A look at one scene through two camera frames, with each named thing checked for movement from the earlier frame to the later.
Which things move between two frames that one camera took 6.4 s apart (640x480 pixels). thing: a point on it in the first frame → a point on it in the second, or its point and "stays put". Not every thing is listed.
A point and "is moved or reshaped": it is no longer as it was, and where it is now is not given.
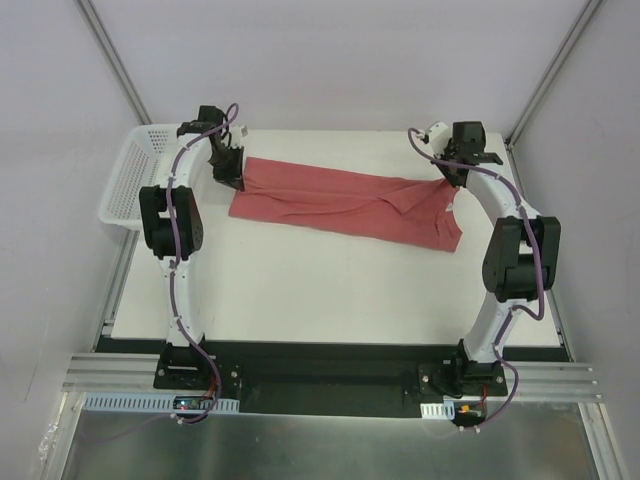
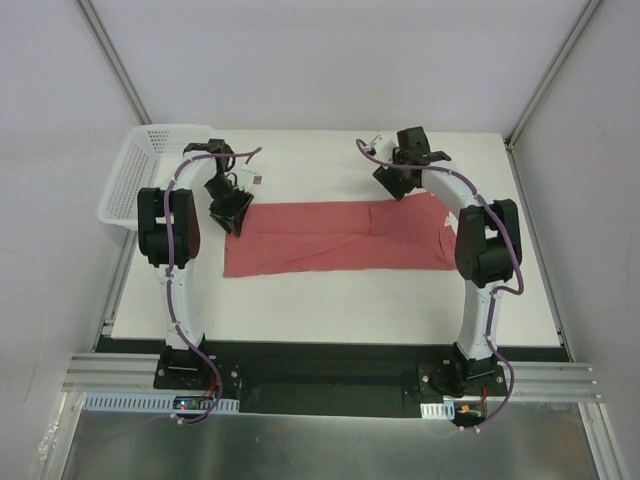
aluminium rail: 137,373 stays put
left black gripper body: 228,166 → 230,204
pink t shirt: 386,207 is moved or reshaped
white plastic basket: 143,163 stays put
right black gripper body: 454,170 → 392,177
